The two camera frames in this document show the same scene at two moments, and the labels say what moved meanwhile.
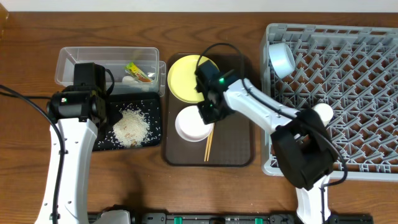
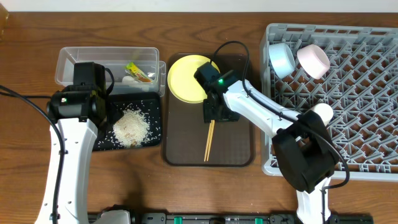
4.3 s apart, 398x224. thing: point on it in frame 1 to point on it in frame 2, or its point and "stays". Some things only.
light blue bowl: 282,58 stays
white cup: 325,112 stays
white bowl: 190,126 to 313,61
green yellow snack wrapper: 132,68 stays
